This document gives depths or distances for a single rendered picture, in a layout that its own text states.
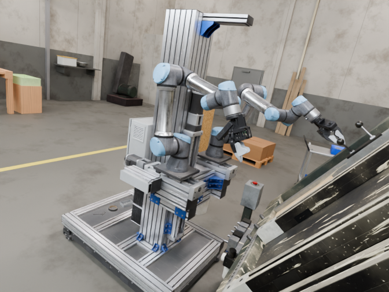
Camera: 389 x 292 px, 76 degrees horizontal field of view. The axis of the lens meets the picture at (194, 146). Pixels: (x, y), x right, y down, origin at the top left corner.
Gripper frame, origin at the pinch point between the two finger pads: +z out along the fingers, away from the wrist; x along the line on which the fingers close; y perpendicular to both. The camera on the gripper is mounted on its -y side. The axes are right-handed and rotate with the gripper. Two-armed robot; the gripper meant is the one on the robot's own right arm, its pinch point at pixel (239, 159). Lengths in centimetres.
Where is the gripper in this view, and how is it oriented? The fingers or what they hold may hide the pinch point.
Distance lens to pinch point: 116.5
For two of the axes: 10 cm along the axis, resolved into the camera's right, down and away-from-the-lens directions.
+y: 8.0, -1.8, -5.8
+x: 5.6, -1.4, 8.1
